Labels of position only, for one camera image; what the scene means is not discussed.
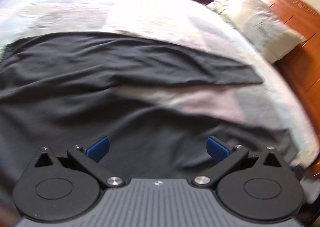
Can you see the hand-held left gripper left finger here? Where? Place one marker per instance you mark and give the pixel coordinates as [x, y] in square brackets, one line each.
[98, 145]

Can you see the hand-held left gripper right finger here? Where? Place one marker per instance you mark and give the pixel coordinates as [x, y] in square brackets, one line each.
[217, 148]

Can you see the dark grey pants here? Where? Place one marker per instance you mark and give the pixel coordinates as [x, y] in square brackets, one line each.
[75, 67]

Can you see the cream printed pillow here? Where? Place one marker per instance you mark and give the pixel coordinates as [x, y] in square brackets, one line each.
[255, 22]

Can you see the orange wooden headboard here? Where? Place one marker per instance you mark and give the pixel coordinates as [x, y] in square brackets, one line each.
[297, 42]

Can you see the patchwork floral bed sheet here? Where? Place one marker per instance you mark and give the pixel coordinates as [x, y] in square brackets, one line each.
[150, 12]

